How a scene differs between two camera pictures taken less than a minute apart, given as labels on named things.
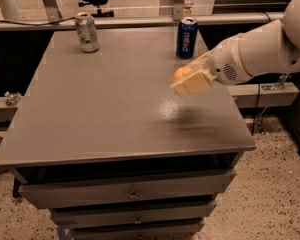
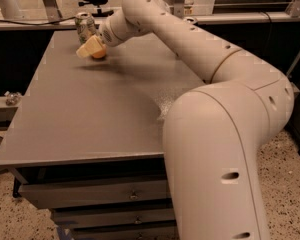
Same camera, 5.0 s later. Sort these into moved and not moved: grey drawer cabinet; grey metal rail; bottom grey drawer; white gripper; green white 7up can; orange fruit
Moved: orange fruit; white gripper
Not moved: bottom grey drawer; grey metal rail; grey drawer cabinet; green white 7up can
